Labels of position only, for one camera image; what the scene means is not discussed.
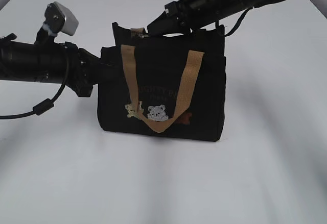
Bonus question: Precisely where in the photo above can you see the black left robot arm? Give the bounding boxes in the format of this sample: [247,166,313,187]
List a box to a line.
[1,34,120,97]

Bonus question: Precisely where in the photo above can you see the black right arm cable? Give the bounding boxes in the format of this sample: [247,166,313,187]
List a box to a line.
[224,7,250,36]

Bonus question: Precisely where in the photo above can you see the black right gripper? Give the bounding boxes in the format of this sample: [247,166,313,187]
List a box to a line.
[147,1,193,36]

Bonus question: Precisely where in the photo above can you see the silver zipper pull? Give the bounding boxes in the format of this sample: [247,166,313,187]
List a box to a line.
[138,34,149,38]

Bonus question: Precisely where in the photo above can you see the black camera cable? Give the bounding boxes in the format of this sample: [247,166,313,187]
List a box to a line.
[0,44,71,119]

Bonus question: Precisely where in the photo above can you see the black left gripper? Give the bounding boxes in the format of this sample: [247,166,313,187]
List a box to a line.
[61,42,122,97]

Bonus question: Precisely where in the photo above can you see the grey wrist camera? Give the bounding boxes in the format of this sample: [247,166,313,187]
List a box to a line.
[42,2,79,37]

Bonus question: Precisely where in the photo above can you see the black canvas tote bag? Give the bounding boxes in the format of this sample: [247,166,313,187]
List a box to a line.
[97,23,226,142]

